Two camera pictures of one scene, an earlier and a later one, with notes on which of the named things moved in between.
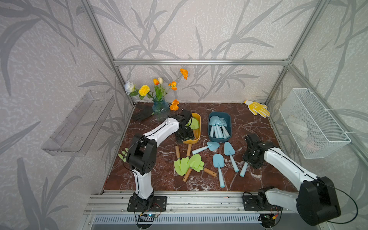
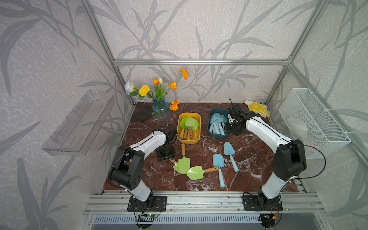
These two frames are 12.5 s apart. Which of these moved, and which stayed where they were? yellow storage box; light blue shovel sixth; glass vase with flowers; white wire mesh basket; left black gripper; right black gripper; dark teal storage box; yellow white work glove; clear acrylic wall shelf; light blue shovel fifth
Moved: right black gripper; left black gripper
Stayed: white wire mesh basket; glass vase with flowers; yellow white work glove; yellow storage box; clear acrylic wall shelf; light blue shovel sixth; light blue shovel fifth; dark teal storage box
